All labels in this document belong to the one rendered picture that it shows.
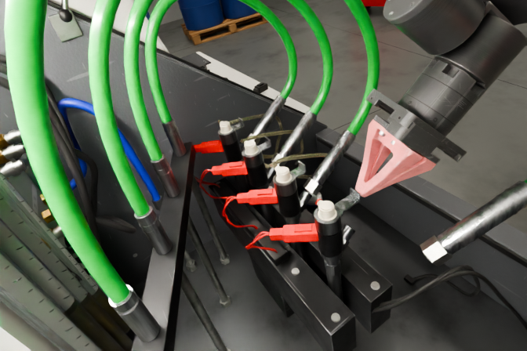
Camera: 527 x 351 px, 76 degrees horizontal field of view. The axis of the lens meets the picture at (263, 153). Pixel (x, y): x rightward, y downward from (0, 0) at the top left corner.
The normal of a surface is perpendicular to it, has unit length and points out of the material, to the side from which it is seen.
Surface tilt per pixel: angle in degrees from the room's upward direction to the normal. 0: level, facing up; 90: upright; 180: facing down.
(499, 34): 61
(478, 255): 90
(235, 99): 90
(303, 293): 0
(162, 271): 0
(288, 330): 0
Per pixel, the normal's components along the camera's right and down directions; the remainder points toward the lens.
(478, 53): -0.32, 0.14
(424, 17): -0.17, 0.82
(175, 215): -0.18, -0.79
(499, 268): -0.83, 0.44
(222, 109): 0.53, 0.42
